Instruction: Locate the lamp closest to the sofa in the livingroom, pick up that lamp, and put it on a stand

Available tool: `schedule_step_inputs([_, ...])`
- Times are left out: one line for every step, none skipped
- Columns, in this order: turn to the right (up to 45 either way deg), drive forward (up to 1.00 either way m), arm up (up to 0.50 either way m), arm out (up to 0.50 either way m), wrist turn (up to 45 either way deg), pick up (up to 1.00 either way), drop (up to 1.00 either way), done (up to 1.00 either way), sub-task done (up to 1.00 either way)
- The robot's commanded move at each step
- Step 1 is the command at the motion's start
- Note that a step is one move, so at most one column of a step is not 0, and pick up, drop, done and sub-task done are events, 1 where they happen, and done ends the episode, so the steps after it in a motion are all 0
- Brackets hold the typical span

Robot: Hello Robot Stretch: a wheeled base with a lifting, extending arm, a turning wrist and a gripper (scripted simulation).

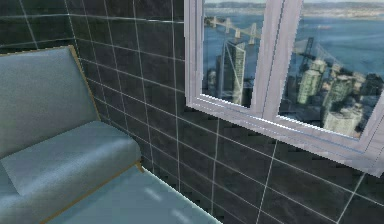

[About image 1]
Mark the grey blue sofa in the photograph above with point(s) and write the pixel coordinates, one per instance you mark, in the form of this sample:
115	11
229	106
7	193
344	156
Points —
50	133

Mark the white framed window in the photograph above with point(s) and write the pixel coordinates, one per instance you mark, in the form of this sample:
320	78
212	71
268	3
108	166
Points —
273	83

